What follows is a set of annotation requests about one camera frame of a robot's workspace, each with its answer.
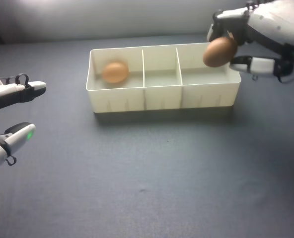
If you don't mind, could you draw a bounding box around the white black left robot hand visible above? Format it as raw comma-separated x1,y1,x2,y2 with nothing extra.
0,65,47,176

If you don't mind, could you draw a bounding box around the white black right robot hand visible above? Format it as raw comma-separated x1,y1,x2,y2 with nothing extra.
206,0,294,84

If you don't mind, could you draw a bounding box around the brown egg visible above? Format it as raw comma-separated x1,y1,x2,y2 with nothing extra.
202,37,238,67
102,61,130,84

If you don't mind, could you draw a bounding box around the white three-compartment tray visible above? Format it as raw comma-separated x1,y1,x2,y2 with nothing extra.
86,41,242,114

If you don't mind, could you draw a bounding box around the grey table cloth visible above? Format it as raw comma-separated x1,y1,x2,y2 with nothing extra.
0,32,294,238

